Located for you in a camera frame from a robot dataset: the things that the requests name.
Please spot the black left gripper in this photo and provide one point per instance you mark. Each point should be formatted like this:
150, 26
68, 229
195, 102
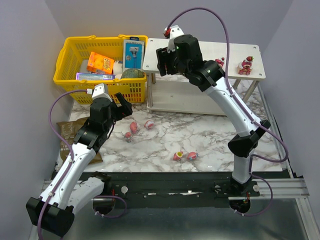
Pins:
119, 110

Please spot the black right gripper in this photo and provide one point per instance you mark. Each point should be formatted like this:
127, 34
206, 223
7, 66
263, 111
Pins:
162, 61

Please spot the pink bear white-hat toy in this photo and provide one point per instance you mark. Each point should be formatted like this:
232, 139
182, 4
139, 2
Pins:
220, 61

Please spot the pink bear strawberry toy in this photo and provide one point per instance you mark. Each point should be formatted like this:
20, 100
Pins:
245, 67

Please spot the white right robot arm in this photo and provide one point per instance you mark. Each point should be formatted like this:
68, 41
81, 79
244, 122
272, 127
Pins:
183, 56

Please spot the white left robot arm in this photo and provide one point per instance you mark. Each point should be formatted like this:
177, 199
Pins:
55, 209

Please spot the white two-tier shelf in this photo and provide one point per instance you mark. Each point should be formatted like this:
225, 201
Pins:
174, 93

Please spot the pink bear toy standing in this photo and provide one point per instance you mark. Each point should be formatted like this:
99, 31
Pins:
134, 128

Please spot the blue razor package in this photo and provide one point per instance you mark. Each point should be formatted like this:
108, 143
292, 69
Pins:
133, 54

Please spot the pink bear flower-wreath toy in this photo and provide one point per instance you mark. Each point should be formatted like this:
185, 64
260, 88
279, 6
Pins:
128, 137

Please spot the pink bear shell toy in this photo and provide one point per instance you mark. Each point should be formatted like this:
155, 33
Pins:
149, 124

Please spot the green melon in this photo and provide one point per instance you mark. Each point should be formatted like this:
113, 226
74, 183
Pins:
132, 73

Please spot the white item in basket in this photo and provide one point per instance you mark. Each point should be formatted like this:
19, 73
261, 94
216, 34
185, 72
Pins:
117, 67

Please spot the yellow plastic basket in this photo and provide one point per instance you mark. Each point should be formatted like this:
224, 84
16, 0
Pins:
76, 49

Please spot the orange snack box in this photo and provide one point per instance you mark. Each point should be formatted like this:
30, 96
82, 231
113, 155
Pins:
100, 64

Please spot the purple flat box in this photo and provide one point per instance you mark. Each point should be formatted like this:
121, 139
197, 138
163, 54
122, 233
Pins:
94, 77

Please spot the brown paper bag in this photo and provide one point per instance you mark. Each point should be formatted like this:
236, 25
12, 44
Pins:
68, 130

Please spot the pink bear yellow-hat toy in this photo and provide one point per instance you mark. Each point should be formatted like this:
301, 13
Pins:
177, 155

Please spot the pink bear lying toy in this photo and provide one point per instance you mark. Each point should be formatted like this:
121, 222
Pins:
192, 156

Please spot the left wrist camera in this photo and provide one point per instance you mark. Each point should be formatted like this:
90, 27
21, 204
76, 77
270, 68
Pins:
99, 91

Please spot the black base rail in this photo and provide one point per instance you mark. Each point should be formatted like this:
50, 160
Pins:
140, 190

